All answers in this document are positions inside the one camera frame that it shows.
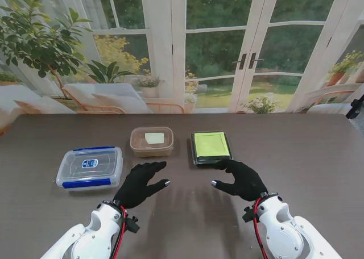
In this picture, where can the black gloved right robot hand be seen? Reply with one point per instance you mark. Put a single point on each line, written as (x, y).
(244, 182)

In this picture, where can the small clear lid white label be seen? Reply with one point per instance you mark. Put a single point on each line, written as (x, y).
(155, 138)

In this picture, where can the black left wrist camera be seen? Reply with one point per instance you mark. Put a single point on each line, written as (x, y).
(132, 225)

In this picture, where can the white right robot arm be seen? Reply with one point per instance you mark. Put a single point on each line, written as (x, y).
(287, 230)

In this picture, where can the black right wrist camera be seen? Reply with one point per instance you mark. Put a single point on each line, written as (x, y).
(248, 215)

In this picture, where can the black tripod stand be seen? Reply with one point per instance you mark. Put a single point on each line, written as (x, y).
(355, 107)

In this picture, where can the clear container with blue clips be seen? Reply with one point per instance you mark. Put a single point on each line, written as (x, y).
(85, 183)

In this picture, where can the brown translucent container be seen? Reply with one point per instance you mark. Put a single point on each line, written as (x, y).
(152, 153)

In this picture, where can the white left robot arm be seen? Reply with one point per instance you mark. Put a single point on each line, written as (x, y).
(85, 236)

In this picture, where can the large clear lid blue sticker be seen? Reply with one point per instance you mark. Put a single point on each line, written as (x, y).
(89, 165)

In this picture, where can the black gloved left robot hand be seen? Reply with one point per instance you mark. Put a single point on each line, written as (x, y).
(140, 183)

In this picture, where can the clear lid with green sheet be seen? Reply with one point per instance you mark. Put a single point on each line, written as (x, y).
(211, 145)

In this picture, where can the black plastic container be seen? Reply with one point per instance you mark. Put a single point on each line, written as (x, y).
(199, 161)

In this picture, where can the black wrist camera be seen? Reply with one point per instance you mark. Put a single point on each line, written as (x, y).
(248, 215)
(132, 225)

